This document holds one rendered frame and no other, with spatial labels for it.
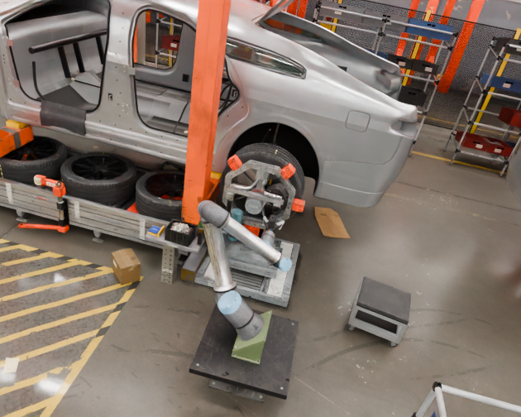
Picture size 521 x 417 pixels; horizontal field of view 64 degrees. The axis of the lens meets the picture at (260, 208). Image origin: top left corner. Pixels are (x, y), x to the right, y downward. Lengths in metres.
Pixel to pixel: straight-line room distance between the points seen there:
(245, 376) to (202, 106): 1.75
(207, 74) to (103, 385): 2.08
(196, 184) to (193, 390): 1.43
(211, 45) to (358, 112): 1.22
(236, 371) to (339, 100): 2.04
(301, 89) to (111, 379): 2.40
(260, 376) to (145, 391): 0.75
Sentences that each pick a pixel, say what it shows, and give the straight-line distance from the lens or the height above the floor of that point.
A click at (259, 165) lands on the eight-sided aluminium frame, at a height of 1.11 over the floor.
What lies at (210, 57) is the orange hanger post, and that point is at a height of 1.82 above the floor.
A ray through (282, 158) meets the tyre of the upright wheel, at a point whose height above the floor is 1.16.
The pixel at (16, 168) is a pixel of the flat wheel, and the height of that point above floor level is 0.47.
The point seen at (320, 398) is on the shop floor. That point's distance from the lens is 3.08.
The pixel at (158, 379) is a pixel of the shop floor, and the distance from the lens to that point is 2.99.
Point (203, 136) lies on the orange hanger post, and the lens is 2.98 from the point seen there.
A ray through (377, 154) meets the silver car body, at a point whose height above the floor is 1.25.
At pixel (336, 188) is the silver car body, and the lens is 3.54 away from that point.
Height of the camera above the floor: 2.45
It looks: 32 degrees down
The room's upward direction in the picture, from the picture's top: 11 degrees clockwise
